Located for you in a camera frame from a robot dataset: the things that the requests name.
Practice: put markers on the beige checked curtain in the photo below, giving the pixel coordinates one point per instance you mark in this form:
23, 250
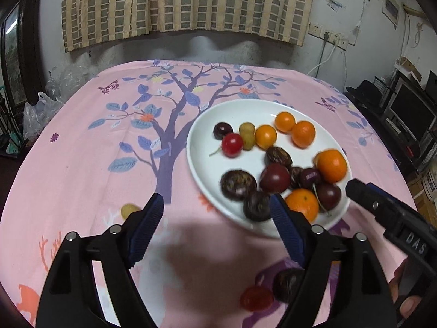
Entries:
187, 3

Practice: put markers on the dark red plum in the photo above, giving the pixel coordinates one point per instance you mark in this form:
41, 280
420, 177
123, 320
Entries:
275, 177

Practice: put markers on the dark brown passion fruit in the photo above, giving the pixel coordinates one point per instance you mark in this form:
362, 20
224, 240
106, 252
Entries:
296, 176
256, 206
278, 157
238, 184
288, 285

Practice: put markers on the green grape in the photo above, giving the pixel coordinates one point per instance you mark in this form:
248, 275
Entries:
129, 210
248, 142
245, 128

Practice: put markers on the white round plate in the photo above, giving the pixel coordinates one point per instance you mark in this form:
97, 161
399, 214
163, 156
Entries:
205, 150

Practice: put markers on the computer monitor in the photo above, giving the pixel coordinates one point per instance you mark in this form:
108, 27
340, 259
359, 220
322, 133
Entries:
409, 104

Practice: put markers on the small orange kumquat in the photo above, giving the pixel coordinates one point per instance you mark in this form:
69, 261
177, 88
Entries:
266, 136
285, 122

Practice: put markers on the red cherry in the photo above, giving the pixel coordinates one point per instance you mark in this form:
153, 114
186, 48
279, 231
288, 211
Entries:
232, 145
256, 299

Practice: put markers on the large orange mandarin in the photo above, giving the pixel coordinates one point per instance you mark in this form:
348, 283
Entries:
330, 165

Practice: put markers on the black hat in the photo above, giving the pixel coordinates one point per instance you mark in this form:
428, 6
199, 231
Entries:
367, 90

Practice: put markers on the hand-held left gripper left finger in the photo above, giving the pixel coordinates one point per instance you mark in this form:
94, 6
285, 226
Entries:
150, 218

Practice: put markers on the white wall paper note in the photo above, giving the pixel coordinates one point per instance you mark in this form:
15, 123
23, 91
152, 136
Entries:
333, 3

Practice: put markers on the small orange mandarin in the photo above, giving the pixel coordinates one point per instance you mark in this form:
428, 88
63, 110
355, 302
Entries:
303, 134

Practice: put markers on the white plastic bag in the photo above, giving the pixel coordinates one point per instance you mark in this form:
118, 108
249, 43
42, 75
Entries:
41, 114

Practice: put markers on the dark cluttered desk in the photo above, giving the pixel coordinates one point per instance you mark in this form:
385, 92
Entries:
392, 136

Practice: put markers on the framed wall panel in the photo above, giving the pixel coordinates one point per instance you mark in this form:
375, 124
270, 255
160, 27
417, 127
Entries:
391, 8

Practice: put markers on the cardboard box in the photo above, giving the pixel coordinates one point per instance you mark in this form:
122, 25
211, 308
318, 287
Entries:
426, 186

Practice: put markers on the pink printed blanket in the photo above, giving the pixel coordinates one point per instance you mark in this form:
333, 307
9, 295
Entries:
102, 177

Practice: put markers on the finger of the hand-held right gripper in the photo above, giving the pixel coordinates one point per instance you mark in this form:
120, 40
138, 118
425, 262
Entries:
385, 194
362, 193

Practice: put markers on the dark wooden glass cabinet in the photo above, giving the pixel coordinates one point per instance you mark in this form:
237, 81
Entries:
17, 47

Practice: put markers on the person's right hand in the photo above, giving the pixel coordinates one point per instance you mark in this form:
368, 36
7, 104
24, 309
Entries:
406, 304

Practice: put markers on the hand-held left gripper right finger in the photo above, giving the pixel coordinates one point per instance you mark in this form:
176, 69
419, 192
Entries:
286, 225

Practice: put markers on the white wall outlet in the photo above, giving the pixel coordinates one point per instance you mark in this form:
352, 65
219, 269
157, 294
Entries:
317, 29
336, 40

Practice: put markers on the clear plastic bag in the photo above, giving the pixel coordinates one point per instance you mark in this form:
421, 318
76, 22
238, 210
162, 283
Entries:
68, 77

